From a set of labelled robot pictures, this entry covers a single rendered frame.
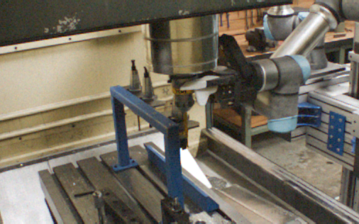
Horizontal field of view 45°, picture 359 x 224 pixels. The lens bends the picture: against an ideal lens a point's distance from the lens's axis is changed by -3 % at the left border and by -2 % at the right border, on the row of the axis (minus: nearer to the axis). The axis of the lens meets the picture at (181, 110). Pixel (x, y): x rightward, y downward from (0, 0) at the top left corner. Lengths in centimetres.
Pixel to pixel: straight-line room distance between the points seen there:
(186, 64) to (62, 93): 113
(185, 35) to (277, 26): 118
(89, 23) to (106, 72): 126
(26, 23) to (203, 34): 34
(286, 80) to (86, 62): 107
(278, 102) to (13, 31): 67
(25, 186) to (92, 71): 56
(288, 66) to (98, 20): 52
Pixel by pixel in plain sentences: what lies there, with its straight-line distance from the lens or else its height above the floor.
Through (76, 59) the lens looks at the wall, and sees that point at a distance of 193.
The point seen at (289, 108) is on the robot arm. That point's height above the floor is 131.
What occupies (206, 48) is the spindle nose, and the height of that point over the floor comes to 151.
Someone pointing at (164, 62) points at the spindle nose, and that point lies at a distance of 88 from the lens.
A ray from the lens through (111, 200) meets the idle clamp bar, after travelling 143.
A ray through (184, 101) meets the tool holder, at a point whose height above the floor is 138.
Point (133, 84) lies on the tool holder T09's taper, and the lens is 159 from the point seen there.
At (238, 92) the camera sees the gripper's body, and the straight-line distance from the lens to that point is 101.
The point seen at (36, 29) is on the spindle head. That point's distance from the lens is 71.
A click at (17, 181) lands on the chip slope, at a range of 197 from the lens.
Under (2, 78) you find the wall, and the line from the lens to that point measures 189.
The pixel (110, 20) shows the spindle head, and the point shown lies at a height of 160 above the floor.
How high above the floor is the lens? 171
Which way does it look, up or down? 21 degrees down
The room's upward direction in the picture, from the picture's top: 3 degrees counter-clockwise
